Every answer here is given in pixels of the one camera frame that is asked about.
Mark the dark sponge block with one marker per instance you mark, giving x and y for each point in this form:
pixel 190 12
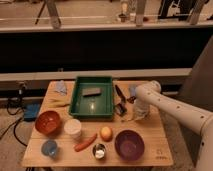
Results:
pixel 91 92

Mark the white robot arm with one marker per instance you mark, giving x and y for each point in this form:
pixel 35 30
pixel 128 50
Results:
pixel 200 121

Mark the white cup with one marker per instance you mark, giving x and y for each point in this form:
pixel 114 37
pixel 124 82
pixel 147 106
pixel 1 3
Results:
pixel 73 127

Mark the dark metal clip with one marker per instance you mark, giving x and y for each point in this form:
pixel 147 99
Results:
pixel 120 109

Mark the yellow apple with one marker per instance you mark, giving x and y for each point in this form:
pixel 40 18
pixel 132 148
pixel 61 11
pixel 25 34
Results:
pixel 106 133

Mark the orange carrot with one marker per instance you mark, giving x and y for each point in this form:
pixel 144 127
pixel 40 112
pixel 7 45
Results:
pixel 85 143

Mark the small metal cup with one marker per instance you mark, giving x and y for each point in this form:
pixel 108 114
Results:
pixel 99 151

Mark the purple bowl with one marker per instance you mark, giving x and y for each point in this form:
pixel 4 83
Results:
pixel 129 145

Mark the blue cloth right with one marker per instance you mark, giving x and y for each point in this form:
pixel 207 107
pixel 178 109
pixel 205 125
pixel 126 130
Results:
pixel 132 90

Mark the bunch of dark grapes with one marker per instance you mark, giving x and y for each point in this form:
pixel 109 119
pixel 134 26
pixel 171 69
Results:
pixel 131 99

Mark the blue box on floor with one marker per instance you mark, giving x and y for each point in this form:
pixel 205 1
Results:
pixel 31 112

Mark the orange bowl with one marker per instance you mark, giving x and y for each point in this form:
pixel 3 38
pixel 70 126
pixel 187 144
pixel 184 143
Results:
pixel 48 123

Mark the blue cloth left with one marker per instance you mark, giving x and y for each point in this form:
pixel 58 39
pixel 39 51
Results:
pixel 60 87

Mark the blue cloth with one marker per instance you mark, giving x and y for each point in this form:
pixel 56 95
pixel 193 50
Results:
pixel 60 87
pixel 132 90

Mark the blue cup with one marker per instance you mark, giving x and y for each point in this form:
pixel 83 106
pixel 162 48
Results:
pixel 49 148

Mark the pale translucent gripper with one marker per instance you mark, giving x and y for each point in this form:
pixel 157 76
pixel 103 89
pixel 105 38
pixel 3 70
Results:
pixel 140 109

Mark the green plastic tray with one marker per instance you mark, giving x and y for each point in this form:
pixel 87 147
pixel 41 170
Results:
pixel 92 107

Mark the yellow banana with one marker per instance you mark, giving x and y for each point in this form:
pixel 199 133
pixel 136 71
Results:
pixel 54 103

